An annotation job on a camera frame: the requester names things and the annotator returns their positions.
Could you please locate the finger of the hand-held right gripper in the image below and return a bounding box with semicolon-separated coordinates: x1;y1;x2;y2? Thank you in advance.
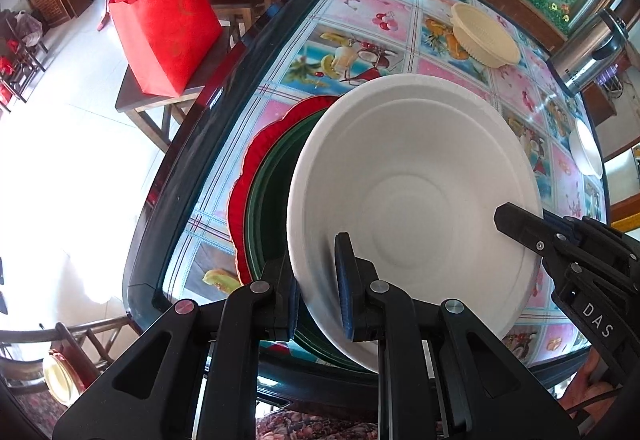
493;203;640;281

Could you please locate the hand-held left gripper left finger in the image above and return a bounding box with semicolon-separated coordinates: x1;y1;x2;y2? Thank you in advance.
52;256;301;440

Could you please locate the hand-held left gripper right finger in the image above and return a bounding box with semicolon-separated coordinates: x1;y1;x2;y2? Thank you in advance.
334;231;581;440

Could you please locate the green plate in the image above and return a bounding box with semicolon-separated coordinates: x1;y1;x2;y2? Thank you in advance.
243;110;381;375

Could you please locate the white paper bowl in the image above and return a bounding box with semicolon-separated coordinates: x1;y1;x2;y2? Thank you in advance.
286;74;545;373

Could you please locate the plain red scalloped plate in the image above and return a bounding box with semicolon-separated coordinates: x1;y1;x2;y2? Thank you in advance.
226;95;341;286

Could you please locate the person's right hand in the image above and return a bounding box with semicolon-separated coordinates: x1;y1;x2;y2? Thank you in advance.
557;350;622;421

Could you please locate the white plate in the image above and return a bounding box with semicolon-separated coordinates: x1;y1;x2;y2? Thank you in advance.
569;119;606;179

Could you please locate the person's floral clothing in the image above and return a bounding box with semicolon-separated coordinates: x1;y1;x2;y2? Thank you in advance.
256;410;391;440

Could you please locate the cream ridged bowl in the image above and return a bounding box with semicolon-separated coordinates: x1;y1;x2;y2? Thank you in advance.
450;3;518;56
462;38;522;68

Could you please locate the purple bottle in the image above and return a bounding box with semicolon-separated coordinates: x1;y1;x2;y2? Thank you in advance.
597;65;623;96

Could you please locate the stainless steel thermos jug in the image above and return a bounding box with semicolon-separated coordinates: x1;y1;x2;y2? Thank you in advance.
547;8;630;96

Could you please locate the curved wooden chair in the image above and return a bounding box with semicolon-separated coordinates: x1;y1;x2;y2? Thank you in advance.
0;315;146;440

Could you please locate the dark framed dining table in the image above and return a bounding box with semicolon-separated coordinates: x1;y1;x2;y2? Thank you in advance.
122;0;608;421

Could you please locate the wooden stool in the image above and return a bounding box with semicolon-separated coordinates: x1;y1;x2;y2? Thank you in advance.
115;23;236;153
207;0;278;38

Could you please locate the fruit print tablecloth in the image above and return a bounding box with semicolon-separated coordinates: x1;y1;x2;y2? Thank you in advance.
165;0;608;366

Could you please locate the red paper bag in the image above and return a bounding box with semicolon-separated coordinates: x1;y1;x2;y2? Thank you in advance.
107;0;223;97

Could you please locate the dark wooden chair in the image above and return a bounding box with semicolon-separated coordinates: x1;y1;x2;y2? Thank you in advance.
0;10;51;104

